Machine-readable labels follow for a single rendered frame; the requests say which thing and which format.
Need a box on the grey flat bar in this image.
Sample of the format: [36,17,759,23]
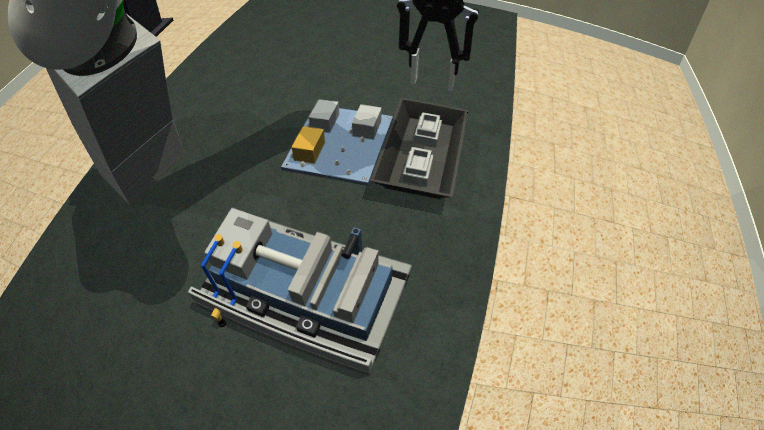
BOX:
[310,245,343,310]
[333,252,362,318]

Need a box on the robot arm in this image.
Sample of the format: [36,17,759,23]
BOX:
[8,0,137,76]

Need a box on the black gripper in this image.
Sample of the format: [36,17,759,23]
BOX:
[397,0,479,92]

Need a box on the orange-yellow block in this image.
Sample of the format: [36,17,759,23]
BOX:
[291,126,325,164]

